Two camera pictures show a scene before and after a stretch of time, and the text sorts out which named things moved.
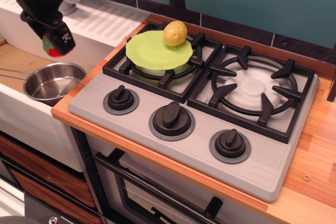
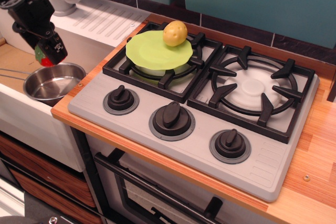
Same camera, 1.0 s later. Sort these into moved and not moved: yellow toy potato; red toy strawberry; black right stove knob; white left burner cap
Moved: red toy strawberry
Not moved: white left burner cap; black right stove knob; yellow toy potato
